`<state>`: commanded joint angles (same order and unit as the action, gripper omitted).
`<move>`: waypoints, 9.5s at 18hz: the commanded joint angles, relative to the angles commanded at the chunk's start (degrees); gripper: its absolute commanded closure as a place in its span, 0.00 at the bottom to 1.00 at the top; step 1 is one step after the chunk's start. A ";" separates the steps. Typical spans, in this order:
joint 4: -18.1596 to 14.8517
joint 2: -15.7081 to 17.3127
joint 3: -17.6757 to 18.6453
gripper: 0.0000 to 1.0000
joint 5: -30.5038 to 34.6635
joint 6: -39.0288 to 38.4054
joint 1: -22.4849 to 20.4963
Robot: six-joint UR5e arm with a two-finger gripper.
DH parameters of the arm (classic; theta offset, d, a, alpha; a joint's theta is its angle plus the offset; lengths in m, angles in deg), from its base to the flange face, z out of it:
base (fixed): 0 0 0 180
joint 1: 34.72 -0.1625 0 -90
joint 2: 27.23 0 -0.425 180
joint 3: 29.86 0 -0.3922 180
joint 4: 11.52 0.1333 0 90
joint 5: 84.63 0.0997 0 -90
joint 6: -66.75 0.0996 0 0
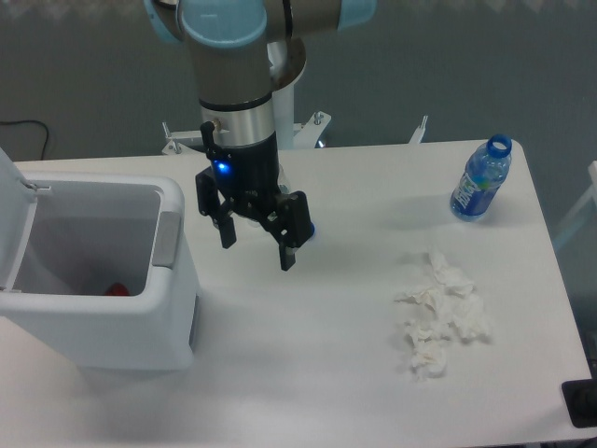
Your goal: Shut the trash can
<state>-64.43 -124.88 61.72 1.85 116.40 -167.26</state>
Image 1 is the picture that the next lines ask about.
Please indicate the black device at table edge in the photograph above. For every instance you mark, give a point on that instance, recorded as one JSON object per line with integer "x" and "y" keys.
{"x": 580, "y": 400}

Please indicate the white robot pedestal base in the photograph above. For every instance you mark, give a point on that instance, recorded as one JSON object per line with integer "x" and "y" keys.
{"x": 287, "y": 64}

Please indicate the blue plastic drink bottle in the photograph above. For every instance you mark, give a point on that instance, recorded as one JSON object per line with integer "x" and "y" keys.
{"x": 485, "y": 172}

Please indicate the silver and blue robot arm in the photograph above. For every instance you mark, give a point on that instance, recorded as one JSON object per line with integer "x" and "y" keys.
{"x": 227, "y": 42}

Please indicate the white trash can lid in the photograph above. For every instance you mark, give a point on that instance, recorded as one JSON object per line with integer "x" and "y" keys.
{"x": 20, "y": 198}

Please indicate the crumpled white tissue paper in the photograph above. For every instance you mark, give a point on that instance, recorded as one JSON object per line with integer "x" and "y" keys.
{"x": 450, "y": 308}

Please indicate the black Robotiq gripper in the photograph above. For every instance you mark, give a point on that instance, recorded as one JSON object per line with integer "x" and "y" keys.
{"x": 244, "y": 180}

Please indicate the white plastic trash can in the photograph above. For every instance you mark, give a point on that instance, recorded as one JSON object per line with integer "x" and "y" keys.
{"x": 98, "y": 268}

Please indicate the white furniture at right edge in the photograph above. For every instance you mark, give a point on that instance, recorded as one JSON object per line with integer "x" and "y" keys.
{"x": 578, "y": 215}

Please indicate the red object inside trash can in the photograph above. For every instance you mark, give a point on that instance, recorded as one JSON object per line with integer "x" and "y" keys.
{"x": 117, "y": 290}

